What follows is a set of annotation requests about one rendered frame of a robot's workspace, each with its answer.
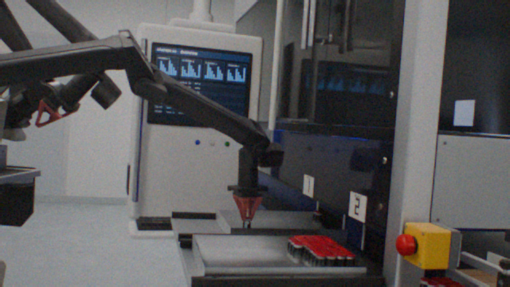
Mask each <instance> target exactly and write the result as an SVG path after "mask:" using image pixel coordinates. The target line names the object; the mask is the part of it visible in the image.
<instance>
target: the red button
mask: <svg viewBox="0 0 510 287"><path fill-rule="evenodd" d="M395 248H396V250H397V252H398V253H399V254H400V255H402V256H411V255H412V254H413V253H414V250H415V242H414V238H413V237H412V236H411V235H410V234H400V235H399V236H397V238H396V240H395Z"/></svg>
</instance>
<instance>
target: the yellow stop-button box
mask: <svg viewBox="0 0 510 287"><path fill-rule="evenodd" d="M404 234H410V235H411V236H412V237H413V238H414V242H415V250H414V253H413V254H412V255H411V256H402V258H403V259H405V260H407V261H408V262H410V263H412V264H414V265H416V266H417V267H419V268H421V269H456V268H457V260H458V252H459V243H460V235H461V232H460V231H459V230H455V229H454V228H451V227H448V226H445V225H442V224H440V223H437V222H418V223H416V222H407V223H406V224H405V230H404Z"/></svg>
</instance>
